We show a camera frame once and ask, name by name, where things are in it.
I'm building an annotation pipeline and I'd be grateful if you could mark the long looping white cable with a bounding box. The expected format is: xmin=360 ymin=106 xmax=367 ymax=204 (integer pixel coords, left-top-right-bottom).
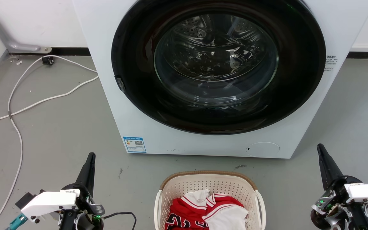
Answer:
xmin=0 ymin=55 xmax=98 ymax=230

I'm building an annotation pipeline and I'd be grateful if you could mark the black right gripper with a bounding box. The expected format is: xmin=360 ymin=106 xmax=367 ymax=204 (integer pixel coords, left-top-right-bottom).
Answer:
xmin=310 ymin=143 xmax=368 ymax=230

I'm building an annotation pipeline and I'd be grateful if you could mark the teal connector piece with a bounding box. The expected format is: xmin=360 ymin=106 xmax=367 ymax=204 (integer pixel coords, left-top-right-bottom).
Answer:
xmin=5 ymin=213 xmax=28 ymax=230

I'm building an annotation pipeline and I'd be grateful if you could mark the white garment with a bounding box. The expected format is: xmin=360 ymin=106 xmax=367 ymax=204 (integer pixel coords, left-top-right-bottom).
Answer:
xmin=202 ymin=204 xmax=249 ymax=230

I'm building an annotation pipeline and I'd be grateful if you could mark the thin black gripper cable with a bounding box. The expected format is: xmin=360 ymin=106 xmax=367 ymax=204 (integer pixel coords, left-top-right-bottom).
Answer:
xmin=103 ymin=211 xmax=137 ymax=230

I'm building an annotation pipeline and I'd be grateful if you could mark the white front-load washing machine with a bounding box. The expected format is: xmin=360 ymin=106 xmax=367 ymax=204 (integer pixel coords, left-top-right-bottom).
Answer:
xmin=72 ymin=0 xmax=368 ymax=159

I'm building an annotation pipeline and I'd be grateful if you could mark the cream perforated laundry basket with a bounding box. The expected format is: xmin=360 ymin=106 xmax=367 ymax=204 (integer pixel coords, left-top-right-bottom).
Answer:
xmin=154 ymin=170 xmax=266 ymax=230

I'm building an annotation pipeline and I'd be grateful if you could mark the blue energy label sticker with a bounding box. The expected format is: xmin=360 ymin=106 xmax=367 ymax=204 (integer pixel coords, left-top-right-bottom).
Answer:
xmin=123 ymin=137 xmax=147 ymax=153

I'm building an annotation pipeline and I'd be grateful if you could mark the round white filter cover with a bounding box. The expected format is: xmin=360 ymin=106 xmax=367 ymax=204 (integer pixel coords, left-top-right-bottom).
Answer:
xmin=246 ymin=142 xmax=280 ymax=157

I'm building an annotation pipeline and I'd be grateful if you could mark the small printed text label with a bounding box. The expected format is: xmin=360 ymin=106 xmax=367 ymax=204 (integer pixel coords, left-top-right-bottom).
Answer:
xmin=325 ymin=56 xmax=338 ymax=71

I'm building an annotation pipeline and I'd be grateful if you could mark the red and white jersey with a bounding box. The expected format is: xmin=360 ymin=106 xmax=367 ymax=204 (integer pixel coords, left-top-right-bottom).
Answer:
xmin=165 ymin=193 xmax=245 ymax=230

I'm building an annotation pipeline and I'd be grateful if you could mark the round black washer door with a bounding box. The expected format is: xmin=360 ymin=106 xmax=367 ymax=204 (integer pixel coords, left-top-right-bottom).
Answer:
xmin=111 ymin=0 xmax=326 ymax=135

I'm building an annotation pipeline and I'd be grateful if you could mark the black baseboard strip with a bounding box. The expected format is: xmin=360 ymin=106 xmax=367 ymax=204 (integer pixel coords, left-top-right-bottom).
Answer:
xmin=346 ymin=51 xmax=368 ymax=59
xmin=8 ymin=47 xmax=90 ymax=57

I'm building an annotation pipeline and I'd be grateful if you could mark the white power cable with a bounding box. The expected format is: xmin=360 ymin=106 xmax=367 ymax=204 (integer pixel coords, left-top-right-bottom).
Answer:
xmin=0 ymin=75 xmax=99 ymax=134

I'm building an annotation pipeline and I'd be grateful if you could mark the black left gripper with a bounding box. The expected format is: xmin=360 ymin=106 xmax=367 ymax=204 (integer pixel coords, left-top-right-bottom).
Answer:
xmin=59 ymin=152 xmax=105 ymax=230

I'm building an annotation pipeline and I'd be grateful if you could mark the grey wall pipe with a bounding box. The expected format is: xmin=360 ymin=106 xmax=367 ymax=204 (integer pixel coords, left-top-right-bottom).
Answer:
xmin=0 ymin=0 xmax=52 ymax=53

